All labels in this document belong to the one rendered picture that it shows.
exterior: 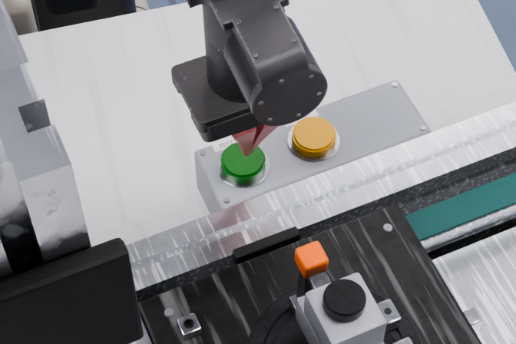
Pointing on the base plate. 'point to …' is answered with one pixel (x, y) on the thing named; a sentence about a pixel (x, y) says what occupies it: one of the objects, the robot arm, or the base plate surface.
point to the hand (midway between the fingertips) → (245, 143)
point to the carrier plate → (359, 258)
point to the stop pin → (473, 319)
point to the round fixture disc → (259, 333)
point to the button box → (365, 104)
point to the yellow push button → (313, 137)
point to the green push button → (243, 164)
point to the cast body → (341, 313)
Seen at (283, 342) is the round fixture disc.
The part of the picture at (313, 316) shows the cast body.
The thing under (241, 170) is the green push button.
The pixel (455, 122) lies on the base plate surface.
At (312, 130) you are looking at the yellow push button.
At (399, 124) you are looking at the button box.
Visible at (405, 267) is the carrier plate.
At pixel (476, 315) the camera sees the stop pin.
